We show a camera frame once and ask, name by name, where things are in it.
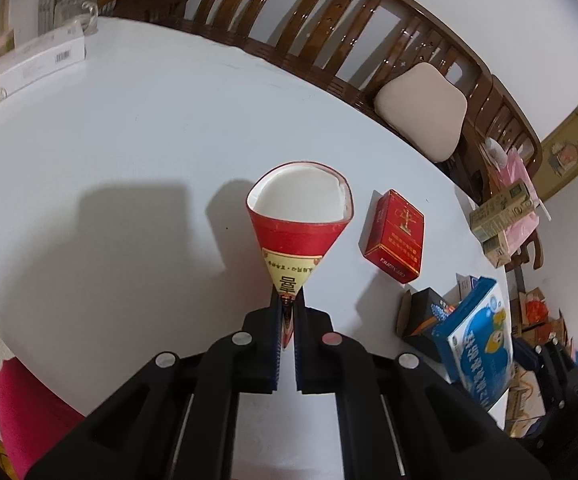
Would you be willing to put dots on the wooden armchair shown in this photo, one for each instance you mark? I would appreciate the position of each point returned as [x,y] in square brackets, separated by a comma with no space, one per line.
[504,129]

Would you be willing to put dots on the crushed red paper cup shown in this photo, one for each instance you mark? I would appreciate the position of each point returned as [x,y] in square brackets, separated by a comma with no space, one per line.
[297,210]

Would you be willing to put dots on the wooden slatted bench sofa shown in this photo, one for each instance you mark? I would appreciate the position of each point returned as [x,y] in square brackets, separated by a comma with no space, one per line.
[349,48]

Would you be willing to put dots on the black orange gel-ball box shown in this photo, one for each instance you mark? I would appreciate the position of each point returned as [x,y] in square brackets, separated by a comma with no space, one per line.
[419,313]

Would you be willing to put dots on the white table with wooden frame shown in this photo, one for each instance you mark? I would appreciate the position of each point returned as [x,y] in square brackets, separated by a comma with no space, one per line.
[124,230]

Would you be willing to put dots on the white blue small box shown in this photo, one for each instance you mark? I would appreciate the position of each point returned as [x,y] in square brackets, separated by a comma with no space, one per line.
[466,283]

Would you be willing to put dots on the pink plastic bag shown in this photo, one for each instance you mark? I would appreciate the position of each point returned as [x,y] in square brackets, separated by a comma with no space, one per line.
[508,167]

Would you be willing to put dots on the small tan carton box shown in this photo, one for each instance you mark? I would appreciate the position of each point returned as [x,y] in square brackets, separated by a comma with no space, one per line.
[496,250]

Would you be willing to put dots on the beige cushion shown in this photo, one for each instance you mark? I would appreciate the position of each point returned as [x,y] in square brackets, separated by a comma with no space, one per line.
[426,109]

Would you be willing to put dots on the long white box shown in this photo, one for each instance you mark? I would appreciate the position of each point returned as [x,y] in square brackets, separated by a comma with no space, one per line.
[40,57]

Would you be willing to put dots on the yellow door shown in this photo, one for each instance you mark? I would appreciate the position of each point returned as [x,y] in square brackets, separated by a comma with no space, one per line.
[560,159]

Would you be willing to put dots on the red cigarette pack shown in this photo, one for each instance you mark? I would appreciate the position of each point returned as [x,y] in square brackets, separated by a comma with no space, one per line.
[395,241]

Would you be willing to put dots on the tall green milk carton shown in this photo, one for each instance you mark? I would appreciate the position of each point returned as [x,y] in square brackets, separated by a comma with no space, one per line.
[501,211]

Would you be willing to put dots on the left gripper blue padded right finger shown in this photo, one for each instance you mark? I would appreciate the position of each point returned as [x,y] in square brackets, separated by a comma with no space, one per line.
[305,348]

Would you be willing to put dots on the blue white medicine box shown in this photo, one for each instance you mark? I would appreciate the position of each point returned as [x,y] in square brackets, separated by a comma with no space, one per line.
[475,343]

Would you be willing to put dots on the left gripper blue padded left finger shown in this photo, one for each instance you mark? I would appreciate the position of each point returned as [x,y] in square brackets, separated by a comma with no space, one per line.
[271,341]

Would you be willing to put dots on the cardboard boxes on floor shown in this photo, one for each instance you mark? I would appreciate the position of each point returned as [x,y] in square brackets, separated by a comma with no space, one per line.
[531,321]

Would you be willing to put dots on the glass mug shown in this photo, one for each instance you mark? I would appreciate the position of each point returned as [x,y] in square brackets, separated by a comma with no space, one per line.
[83,13]

